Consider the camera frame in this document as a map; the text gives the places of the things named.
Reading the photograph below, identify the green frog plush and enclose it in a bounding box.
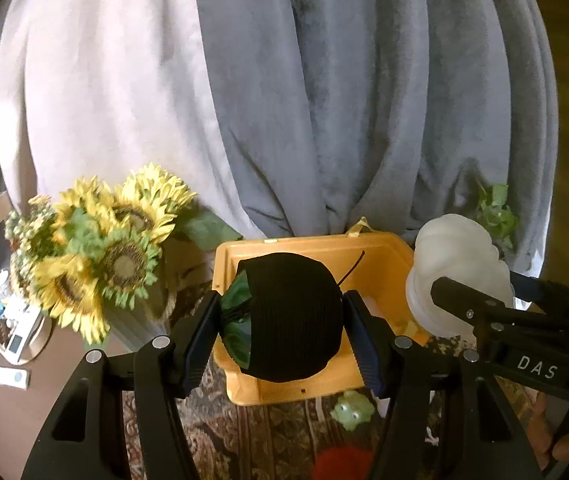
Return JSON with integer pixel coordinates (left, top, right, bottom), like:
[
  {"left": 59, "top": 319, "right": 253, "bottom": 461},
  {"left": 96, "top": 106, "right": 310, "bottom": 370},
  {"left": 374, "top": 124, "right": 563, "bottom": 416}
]
[{"left": 330, "top": 390, "right": 377, "bottom": 431}]

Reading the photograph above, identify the white fluffy soft item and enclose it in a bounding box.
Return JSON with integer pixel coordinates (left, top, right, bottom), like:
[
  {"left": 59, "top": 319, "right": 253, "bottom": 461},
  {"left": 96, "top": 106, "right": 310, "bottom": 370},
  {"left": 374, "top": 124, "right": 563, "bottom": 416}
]
[{"left": 406, "top": 214, "right": 514, "bottom": 344}]

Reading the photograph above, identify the red fluffy pompom toy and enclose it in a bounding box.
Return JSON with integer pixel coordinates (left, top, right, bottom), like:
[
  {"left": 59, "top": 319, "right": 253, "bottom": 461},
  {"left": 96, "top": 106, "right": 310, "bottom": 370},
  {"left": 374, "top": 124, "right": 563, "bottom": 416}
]
[{"left": 311, "top": 446, "right": 373, "bottom": 480}]

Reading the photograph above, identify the person's right hand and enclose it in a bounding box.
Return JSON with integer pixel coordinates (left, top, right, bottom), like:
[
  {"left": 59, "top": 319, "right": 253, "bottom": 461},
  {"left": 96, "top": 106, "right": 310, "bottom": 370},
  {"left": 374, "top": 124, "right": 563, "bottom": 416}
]
[{"left": 526, "top": 391, "right": 569, "bottom": 469}]

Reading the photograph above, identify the grey ribbed vase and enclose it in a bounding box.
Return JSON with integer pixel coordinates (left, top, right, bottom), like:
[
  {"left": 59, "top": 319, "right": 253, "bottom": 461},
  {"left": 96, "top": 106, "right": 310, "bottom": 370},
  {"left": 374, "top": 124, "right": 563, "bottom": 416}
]
[{"left": 104, "top": 282, "right": 177, "bottom": 351}]

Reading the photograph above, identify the orange plastic crate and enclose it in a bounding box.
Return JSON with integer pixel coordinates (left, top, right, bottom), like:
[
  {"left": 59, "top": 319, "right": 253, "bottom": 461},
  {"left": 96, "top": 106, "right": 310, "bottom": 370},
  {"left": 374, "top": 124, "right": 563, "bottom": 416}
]
[{"left": 213, "top": 233, "right": 429, "bottom": 406}]

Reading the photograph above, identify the patterned oriental rug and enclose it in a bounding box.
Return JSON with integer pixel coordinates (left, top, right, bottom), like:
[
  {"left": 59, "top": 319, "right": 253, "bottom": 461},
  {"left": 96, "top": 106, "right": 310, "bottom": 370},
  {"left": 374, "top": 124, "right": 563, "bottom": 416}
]
[{"left": 120, "top": 278, "right": 550, "bottom": 480}]

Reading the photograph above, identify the green potted plant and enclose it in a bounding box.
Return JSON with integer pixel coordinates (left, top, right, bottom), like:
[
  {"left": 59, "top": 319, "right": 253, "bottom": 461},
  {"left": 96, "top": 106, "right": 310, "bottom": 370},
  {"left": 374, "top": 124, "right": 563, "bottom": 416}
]
[{"left": 475, "top": 183, "right": 519, "bottom": 252}]

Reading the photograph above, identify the sunflower bouquet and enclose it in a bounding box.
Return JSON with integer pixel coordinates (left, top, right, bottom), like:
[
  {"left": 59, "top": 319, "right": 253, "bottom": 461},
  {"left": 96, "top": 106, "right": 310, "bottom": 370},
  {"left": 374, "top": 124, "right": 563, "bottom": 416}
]
[{"left": 4, "top": 164, "right": 241, "bottom": 344}]

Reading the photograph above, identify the round tray with gadgets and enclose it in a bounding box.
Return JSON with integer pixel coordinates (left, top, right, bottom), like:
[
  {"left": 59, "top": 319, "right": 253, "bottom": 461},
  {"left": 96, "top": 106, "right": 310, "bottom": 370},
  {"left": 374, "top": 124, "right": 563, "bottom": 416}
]
[{"left": 0, "top": 295, "right": 53, "bottom": 366}]

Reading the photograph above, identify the white remote control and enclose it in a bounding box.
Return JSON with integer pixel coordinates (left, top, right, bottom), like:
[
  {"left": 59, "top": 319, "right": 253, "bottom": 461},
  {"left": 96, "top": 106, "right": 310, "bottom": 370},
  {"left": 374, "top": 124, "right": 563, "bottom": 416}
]
[{"left": 0, "top": 366, "right": 30, "bottom": 391}]

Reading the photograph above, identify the grey curtain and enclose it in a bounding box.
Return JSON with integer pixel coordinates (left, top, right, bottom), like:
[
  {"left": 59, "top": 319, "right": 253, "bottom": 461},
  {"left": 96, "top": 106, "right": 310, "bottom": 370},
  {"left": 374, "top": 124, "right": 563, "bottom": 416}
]
[{"left": 0, "top": 0, "right": 559, "bottom": 275}]

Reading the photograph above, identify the pale pink sheer curtain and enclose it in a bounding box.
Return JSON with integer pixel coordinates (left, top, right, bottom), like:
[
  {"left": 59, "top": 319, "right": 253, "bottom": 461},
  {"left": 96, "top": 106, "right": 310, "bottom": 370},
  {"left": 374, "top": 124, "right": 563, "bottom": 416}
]
[{"left": 0, "top": 0, "right": 260, "bottom": 240}]

